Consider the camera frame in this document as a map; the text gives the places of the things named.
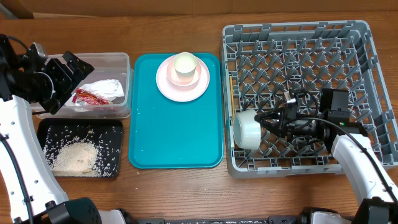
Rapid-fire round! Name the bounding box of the grey dishwasher rack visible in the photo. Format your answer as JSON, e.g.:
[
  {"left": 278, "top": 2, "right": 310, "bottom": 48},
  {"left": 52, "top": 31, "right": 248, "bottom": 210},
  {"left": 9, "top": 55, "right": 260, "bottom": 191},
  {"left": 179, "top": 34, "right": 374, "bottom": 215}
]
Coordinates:
[{"left": 221, "top": 20, "right": 397, "bottom": 179}]

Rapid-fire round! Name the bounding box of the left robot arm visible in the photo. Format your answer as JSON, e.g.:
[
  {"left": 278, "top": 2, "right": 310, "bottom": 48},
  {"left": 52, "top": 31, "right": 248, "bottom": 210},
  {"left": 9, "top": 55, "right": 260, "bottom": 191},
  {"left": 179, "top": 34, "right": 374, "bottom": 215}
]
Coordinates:
[{"left": 1, "top": 34, "right": 134, "bottom": 223}]

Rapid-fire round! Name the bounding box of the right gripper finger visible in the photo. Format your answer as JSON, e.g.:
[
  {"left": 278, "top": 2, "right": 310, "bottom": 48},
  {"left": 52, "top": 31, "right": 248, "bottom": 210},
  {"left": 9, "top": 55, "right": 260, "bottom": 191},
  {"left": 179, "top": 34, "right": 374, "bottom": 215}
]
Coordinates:
[
  {"left": 254, "top": 111, "right": 284, "bottom": 122},
  {"left": 261, "top": 121, "right": 287, "bottom": 137}
]

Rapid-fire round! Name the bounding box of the grey bowl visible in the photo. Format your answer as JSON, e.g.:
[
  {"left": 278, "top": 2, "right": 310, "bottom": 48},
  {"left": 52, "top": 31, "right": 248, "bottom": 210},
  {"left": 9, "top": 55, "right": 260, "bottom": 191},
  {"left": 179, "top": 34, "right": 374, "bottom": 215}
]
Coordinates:
[{"left": 233, "top": 109, "right": 261, "bottom": 151}]

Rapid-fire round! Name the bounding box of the white rice pile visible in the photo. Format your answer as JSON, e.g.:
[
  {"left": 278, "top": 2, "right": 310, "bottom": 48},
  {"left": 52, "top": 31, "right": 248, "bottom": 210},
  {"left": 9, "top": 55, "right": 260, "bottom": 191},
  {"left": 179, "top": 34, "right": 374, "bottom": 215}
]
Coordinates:
[{"left": 42, "top": 126, "right": 122, "bottom": 178}]

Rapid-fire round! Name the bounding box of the white napkin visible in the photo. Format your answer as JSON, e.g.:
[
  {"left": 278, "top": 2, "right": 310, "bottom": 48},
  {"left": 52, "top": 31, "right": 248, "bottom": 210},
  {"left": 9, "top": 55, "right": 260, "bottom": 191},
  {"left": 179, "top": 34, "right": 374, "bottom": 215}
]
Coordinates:
[{"left": 80, "top": 79, "right": 124, "bottom": 101}]

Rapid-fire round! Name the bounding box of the clear plastic waste bin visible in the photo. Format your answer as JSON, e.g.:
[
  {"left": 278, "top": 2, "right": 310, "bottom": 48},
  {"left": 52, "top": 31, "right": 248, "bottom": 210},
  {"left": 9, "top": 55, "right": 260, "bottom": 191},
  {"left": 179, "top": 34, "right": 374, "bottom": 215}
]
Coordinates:
[{"left": 31, "top": 52, "right": 134, "bottom": 119}]

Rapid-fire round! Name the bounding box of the teal serving tray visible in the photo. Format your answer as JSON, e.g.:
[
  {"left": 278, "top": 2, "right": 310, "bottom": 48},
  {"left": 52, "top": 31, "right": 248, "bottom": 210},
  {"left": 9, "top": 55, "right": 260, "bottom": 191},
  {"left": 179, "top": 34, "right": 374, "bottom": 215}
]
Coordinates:
[{"left": 128, "top": 53, "right": 224, "bottom": 169}]

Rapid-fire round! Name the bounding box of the white round plate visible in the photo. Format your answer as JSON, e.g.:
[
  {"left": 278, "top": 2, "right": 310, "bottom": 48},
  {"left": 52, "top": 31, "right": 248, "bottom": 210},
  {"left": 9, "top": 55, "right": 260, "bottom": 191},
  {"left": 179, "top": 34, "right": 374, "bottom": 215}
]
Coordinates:
[{"left": 155, "top": 55, "right": 210, "bottom": 102}]

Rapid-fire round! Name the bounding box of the wooden chopstick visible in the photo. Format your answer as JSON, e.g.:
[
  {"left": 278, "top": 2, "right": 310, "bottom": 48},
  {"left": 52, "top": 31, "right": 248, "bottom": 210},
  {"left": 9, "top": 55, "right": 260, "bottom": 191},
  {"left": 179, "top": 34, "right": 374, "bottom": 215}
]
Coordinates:
[{"left": 229, "top": 77, "right": 235, "bottom": 121}]

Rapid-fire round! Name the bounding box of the red snack wrapper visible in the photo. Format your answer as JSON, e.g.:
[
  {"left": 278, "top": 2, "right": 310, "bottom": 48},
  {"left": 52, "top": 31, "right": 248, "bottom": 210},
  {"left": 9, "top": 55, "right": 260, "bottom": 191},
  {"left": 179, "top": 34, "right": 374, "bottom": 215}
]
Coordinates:
[{"left": 72, "top": 88, "right": 111, "bottom": 106}]

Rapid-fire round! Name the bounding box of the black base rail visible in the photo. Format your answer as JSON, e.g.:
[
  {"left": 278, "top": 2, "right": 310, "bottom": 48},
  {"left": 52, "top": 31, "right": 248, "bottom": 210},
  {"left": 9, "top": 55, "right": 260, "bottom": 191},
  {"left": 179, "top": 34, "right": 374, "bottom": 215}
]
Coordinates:
[{"left": 134, "top": 215, "right": 299, "bottom": 224}]

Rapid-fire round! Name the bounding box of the pale green cup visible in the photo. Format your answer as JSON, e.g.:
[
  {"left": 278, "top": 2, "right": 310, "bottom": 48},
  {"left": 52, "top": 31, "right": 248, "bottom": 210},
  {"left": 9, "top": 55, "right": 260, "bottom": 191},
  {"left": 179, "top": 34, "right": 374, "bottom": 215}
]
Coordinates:
[{"left": 173, "top": 52, "right": 197, "bottom": 83}]

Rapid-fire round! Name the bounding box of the pink bowl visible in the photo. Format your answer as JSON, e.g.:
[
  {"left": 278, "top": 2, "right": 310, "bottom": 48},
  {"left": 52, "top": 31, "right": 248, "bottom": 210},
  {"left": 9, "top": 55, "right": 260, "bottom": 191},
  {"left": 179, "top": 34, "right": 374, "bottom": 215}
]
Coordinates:
[{"left": 166, "top": 59, "right": 201, "bottom": 87}]

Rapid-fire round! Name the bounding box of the black plastic tray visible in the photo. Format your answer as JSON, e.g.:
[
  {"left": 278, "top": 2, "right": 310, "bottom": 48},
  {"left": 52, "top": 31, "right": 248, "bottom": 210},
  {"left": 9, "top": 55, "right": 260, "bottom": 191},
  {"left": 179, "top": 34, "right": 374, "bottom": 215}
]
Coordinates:
[{"left": 36, "top": 118, "right": 124, "bottom": 179}]

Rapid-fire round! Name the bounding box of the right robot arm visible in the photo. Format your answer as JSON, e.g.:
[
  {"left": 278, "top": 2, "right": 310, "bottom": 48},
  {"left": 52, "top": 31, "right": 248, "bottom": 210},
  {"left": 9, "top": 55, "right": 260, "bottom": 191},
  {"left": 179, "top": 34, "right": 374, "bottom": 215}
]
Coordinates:
[{"left": 254, "top": 88, "right": 397, "bottom": 223}]

